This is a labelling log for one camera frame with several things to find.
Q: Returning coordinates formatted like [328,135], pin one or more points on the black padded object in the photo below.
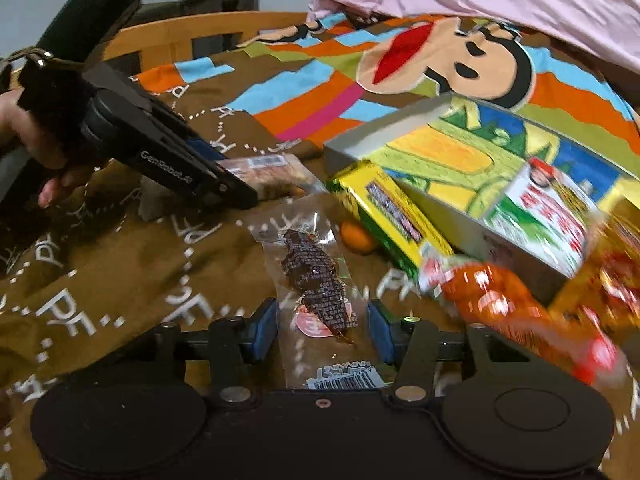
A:
[90,5]

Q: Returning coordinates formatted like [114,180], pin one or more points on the clear dark jerky packet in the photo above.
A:
[315,275]

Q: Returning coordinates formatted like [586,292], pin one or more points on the wooden bed frame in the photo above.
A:
[165,40]

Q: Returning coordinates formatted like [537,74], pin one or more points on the orange-red sausage packet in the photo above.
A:
[500,305]

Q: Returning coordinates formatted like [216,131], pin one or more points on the yellow-green snack bar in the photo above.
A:
[395,215]

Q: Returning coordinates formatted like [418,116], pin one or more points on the person's left hand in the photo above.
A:
[25,130]

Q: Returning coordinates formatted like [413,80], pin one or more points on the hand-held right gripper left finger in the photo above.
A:
[262,332]

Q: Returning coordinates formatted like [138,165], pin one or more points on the small orange fruit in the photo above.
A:
[356,237]

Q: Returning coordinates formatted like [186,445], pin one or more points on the golden orange snack packet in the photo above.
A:
[615,270]

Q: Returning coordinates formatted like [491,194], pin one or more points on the clear peanut brittle packet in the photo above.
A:
[280,172]

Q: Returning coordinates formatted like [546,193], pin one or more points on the grey box with dinosaur drawing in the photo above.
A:
[450,160]

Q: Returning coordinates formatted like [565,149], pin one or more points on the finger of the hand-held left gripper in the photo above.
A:
[235,192]
[200,146]

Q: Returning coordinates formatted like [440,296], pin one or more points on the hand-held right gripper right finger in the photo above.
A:
[382,332]

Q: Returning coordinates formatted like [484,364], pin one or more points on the brown cartoon printed blanket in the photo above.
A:
[125,285]

